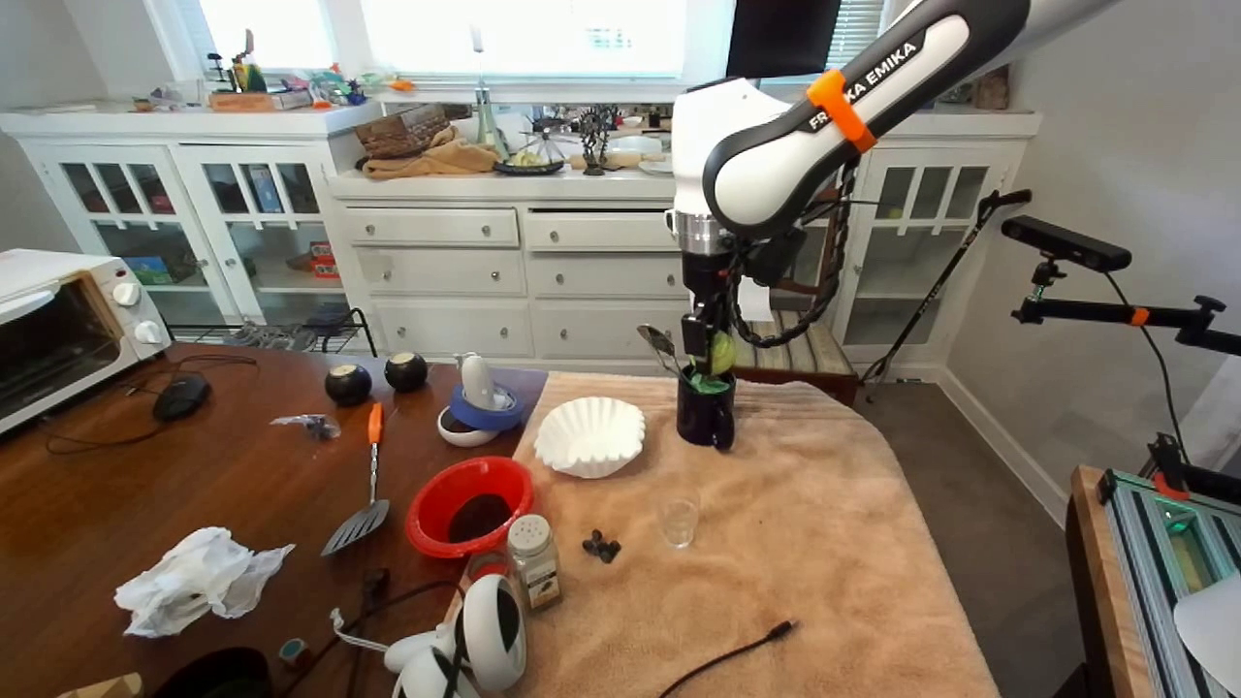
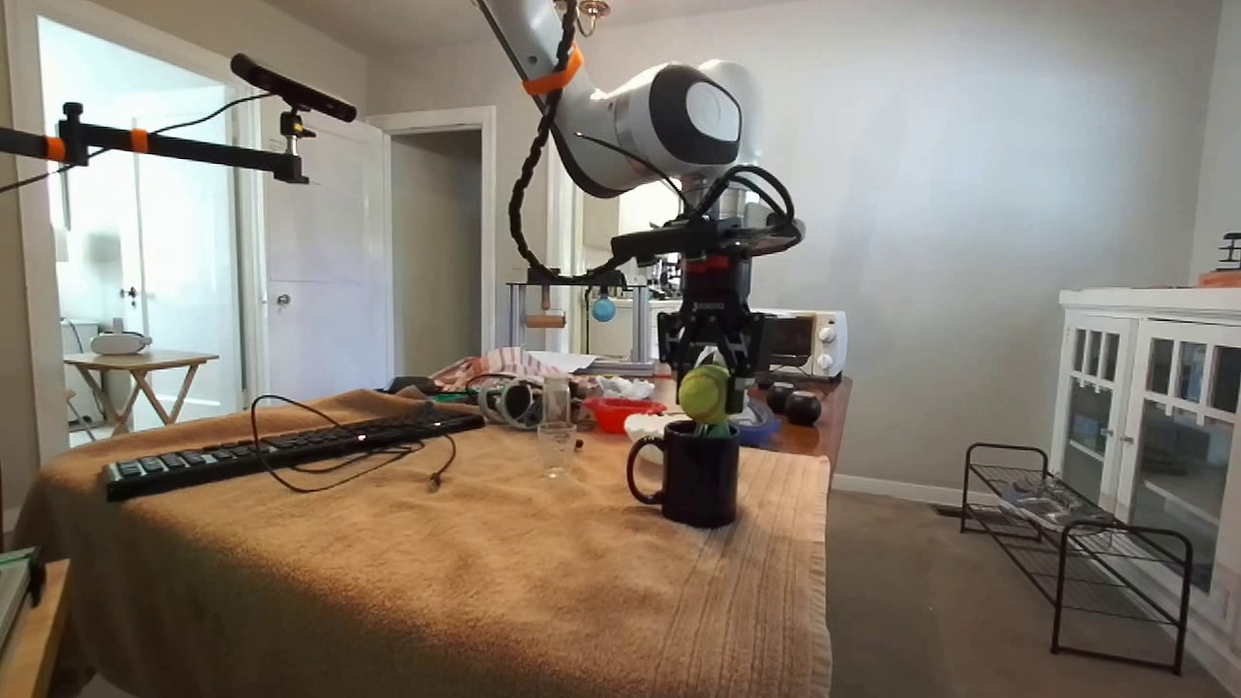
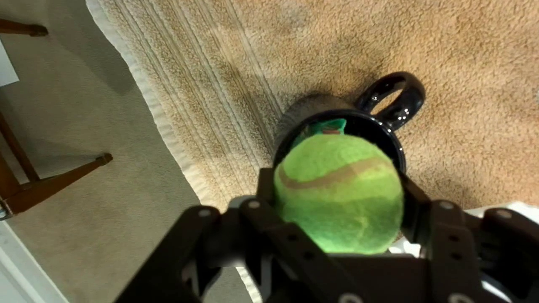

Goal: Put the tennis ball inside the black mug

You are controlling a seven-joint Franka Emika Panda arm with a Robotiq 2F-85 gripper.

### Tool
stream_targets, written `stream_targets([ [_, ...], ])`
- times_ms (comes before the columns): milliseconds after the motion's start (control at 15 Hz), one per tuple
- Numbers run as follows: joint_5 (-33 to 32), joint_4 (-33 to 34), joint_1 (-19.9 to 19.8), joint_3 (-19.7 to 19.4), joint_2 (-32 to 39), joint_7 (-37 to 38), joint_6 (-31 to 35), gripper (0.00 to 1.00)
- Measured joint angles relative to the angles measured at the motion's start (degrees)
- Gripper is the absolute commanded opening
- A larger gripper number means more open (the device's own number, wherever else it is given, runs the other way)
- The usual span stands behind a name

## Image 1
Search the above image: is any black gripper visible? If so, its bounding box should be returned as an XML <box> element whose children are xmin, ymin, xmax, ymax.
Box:
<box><xmin>676</xmin><ymin>249</ymin><xmax>758</xmax><ymax>379</ymax></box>

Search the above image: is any black mug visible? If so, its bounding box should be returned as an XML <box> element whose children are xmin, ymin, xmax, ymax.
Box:
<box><xmin>671</xmin><ymin>365</ymin><xmax>739</xmax><ymax>453</ymax></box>

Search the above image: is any white paper coffee filter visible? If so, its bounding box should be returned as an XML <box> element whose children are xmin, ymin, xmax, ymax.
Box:
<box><xmin>530</xmin><ymin>392</ymin><xmax>650</xmax><ymax>485</ymax></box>

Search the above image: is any clear drinking glass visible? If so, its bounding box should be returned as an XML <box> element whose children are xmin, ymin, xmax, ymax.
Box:
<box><xmin>658</xmin><ymin>498</ymin><xmax>701</xmax><ymax>554</ymax></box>

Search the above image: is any white drawer cabinet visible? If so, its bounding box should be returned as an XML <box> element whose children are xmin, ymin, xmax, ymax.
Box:
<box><xmin>327</xmin><ymin>168</ymin><xmax>696</xmax><ymax>376</ymax></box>

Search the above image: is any small black clip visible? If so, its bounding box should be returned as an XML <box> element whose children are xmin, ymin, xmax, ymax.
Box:
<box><xmin>577</xmin><ymin>525</ymin><xmax>623</xmax><ymax>568</ymax></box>

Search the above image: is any blue and white plastic container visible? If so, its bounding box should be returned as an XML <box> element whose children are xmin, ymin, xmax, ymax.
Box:
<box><xmin>433</xmin><ymin>348</ymin><xmax>549</xmax><ymax>453</ymax></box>

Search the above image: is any white glass door cabinet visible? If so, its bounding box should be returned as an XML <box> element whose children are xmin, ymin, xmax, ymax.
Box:
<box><xmin>0</xmin><ymin>104</ymin><xmax>372</xmax><ymax>358</ymax></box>
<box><xmin>838</xmin><ymin>113</ymin><xmax>1045</xmax><ymax>379</ymax></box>

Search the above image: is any white lid spice jar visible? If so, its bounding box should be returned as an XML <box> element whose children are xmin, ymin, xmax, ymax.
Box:
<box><xmin>500</xmin><ymin>512</ymin><xmax>565</xmax><ymax>618</ymax></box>

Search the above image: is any red plastic bowl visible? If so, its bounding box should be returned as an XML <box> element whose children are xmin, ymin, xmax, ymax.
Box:
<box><xmin>402</xmin><ymin>453</ymin><xmax>538</xmax><ymax>563</ymax></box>

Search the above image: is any black monitor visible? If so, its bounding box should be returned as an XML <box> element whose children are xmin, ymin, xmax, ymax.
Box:
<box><xmin>720</xmin><ymin>0</ymin><xmax>845</xmax><ymax>83</ymax></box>

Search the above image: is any brown woven basket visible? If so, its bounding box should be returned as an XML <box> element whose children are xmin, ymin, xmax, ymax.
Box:
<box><xmin>353</xmin><ymin>104</ymin><xmax>456</xmax><ymax>163</ymax></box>

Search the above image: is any small grey metal tool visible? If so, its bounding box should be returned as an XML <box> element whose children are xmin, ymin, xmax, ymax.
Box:
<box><xmin>266</xmin><ymin>409</ymin><xmax>344</xmax><ymax>446</ymax></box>

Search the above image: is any black computer mouse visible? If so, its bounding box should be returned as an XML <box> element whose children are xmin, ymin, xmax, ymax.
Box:
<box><xmin>147</xmin><ymin>369</ymin><xmax>219</xmax><ymax>426</ymax></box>

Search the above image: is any white crumpled plastic bag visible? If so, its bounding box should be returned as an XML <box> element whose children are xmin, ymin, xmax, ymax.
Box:
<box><xmin>107</xmin><ymin>525</ymin><xmax>299</xmax><ymax>645</ymax></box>

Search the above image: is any white round disc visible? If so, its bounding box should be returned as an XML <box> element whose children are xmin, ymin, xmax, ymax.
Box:
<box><xmin>1171</xmin><ymin>569</ymin><xmax>1241</xmax><ymax>698</ymax></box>

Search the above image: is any white toaster oven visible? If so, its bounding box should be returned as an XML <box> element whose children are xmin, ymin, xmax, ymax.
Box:
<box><xmin>0</xmin><ymin>243</ymin><xmax>173</xmax><ymax>439</ymax></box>

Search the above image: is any black corrugated cable hose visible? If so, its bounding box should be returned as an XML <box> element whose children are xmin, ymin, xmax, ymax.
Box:
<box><xmin>730</xmin><ymin>159</ymin><xmax>865</xmax><ymax>355</ymax></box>

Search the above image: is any black keyboard cable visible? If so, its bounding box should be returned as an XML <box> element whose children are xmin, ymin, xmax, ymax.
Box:
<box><xmin>657</xmin><ymin>618</ymin><xmax>800</xmax><ymax>698</ymax></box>

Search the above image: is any black stereo camera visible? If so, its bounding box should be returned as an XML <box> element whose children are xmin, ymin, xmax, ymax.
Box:
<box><xmin>997</xmin><ymin>214</ymin><xmax>1138</xmax><ymax>274</ymax></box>

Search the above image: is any spatula with orange handle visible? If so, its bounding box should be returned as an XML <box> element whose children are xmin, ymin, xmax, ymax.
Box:
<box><xmin>317</xmin><ymin>398</ymin><xmax>397</xmax><ymax>563</ymax></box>

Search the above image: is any black metal chair frame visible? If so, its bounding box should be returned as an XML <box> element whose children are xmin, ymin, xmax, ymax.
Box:
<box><xmin>204</xmin><ymin>304</ymin><xmax>385</xmax><ymax>365</ymax></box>

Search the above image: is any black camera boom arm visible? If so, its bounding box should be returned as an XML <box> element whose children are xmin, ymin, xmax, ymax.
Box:
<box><xmin>1010</xmin><ymin>263</ymin><xmax>1241</xmax><ymax>360</ymax></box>

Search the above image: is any wooden bench with aluminium frame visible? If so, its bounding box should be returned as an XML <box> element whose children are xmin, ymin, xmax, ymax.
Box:
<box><xmin>1061</xmin><ymin>463</ymin><xmax>1241</xmax><ymax>698</ymax></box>

